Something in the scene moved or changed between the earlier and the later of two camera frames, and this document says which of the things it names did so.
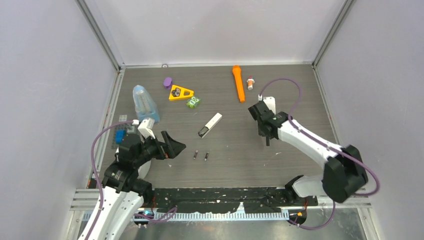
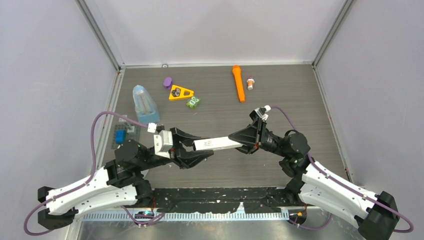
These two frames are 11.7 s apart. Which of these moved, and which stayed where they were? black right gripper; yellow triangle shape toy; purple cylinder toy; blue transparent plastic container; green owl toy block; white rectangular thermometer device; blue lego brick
Moved: white rectangular thermometer device; black right gripper
Stayed: green owl toy block; blue lego brick; blue transparent plastic container; purple cylinder toy; yellow triangle shape toy
